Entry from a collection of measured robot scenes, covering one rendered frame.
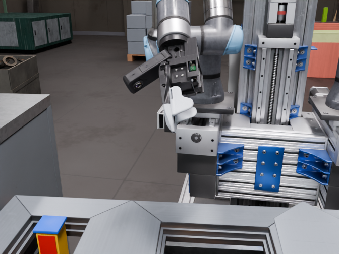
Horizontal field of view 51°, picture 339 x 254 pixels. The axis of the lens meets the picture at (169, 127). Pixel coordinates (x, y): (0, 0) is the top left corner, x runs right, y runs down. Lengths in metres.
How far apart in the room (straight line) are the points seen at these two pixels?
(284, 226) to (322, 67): 5.90
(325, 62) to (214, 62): 5.58
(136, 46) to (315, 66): 3.57
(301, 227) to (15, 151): 0.82
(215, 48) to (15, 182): 0.71
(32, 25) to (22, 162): 8.04
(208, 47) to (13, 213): 0.66
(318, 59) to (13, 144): 5.99
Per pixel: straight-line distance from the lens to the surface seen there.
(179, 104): 0.69
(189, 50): 0.76
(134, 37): 7.68
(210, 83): 1.22
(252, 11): 1.38
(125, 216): 0.94
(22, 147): 1.19
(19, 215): 1.01
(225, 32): 0.93
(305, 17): 1.40
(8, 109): 1.24
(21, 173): 1.19
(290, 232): 0.92
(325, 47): 6.68
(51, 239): 0.90
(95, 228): 0.91
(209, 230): 0.91
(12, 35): 9.41
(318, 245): 0.91
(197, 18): 12.03
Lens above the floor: 1.40
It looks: 21 degrees down
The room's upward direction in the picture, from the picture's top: straight up
